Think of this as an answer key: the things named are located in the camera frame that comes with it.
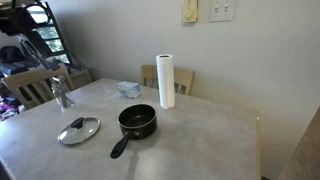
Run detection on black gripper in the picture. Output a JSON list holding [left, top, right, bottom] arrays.
[[0, 7, 38, 36]]

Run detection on glass lid with black knob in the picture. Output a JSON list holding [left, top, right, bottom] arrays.
[[57, 116, 102, 146]]

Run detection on black bag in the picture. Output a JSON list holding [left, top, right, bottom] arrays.
[[0, 45, 26, 64]]

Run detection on blue striped fabric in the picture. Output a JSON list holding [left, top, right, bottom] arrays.
[[0, 60, 36, 77]]

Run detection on wooden chair with slatted back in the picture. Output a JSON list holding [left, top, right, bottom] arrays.
[[140, 64, 196, 97], [1, 63, 76, 111]]

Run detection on colourful clothes pile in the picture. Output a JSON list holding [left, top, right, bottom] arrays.
[[0, 94, 26, 122]]

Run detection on clear glass jar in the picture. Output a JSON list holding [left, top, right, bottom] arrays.
[[52, 83, 75, 109]]

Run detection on small blue cardboard box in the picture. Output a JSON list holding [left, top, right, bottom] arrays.
[[116, 81, 142, 100]]

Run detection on white paper towel roll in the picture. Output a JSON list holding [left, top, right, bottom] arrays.
[[155, 53, 177, 110]]

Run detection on speckled brown countertop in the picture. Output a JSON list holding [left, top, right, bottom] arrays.
[[278, 106, 320, 180]]

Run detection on black window frame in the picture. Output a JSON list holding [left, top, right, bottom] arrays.
[[19, 1, 86, 71]]

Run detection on black saucepan with long handle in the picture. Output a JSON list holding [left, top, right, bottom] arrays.
[[109, 103, 158, 160]]

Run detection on beige wall thermostat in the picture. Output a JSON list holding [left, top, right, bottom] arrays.
[[182, 0, 199, 24]]

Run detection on white light switch plate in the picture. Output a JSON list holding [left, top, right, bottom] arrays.
[[209, 0, 236, 23]]

